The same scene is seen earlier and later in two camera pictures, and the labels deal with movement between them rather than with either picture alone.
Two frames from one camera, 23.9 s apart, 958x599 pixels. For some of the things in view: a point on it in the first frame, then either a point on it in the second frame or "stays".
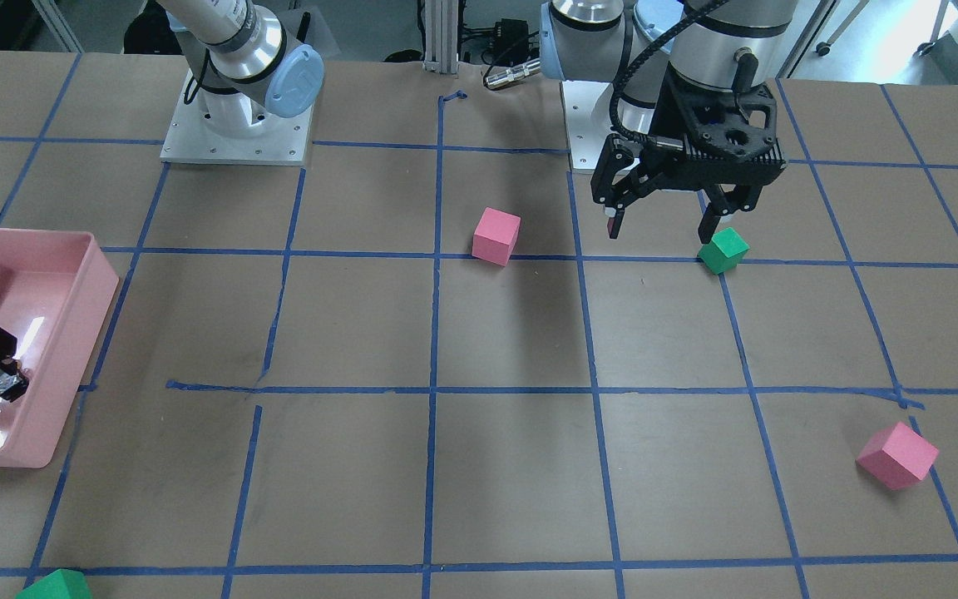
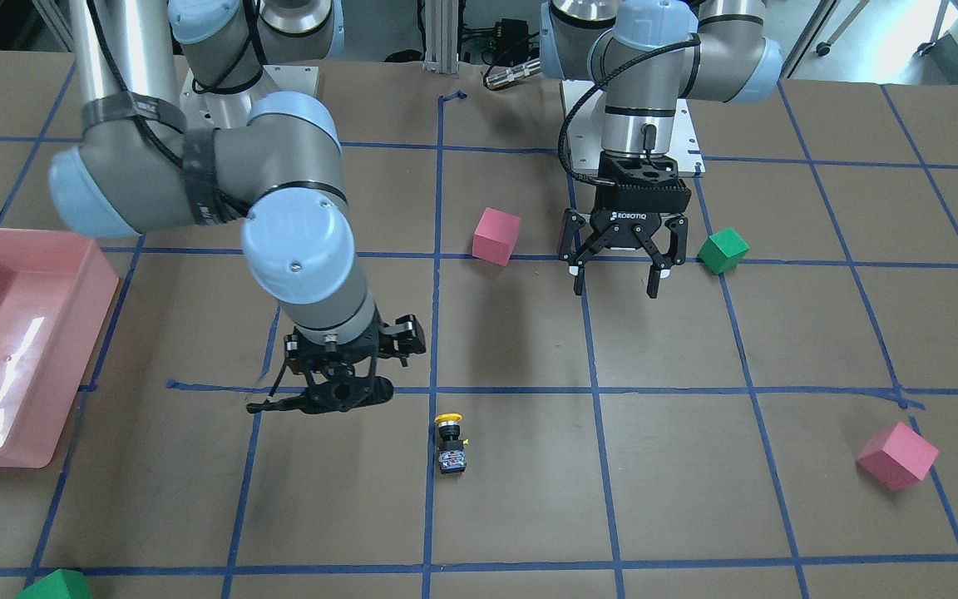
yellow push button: x=8 y=386 -> x=451 y=452
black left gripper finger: x=723 y=203 -> x=661 y=264
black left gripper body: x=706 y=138 -> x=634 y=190
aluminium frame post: x=441 y=33 stays
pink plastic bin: x=51 y=289 stays
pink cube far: x=897 y=456 stays
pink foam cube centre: x=495 y=236 stays
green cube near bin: x=59 y=584 stays
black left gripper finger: x=616 y=196 -> x=576 y=259
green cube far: x=724 y=250 stays
